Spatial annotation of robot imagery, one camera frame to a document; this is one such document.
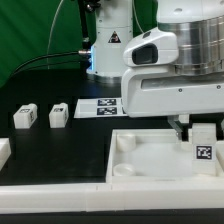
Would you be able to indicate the white front rail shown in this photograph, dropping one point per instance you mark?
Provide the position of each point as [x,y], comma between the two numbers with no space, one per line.
[91,197]

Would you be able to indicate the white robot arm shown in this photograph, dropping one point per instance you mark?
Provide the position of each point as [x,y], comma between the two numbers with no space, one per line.
[114,32]

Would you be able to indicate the paper sheet with markers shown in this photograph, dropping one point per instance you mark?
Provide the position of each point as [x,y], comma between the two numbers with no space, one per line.
[99,107]

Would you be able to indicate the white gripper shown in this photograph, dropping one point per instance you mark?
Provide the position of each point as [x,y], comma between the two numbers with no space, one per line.
[178,66]

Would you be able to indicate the white square tabletop part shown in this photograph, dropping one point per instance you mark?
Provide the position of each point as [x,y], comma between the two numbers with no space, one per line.
[138,155]

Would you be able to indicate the white left rail block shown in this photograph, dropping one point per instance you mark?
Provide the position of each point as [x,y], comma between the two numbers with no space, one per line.
[5,151]

